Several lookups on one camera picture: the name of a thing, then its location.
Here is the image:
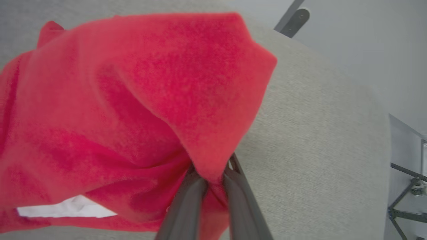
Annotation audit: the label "black metal folding stand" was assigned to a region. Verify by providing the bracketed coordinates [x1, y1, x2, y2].
[387, 162, 427, 240]

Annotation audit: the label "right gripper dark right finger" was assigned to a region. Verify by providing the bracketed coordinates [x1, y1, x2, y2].
[222, 153, 275, 240]

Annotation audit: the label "red Bulls jersey white sleeves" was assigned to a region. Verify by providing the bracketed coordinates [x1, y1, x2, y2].
[0, 12, 278, 240]

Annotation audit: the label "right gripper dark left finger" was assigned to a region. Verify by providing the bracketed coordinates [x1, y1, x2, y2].
[155, 165, 209, 240]

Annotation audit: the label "black metal frame leg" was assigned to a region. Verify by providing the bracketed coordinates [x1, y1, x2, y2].
[273, 0, 311, 39]

